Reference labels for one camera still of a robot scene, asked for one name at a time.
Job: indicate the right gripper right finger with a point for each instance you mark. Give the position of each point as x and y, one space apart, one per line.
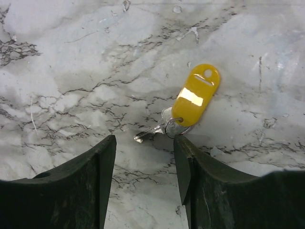
217 196

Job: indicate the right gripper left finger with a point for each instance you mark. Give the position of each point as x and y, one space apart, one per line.
73 195

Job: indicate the yellow tag key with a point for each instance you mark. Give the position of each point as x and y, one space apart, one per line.
191 102

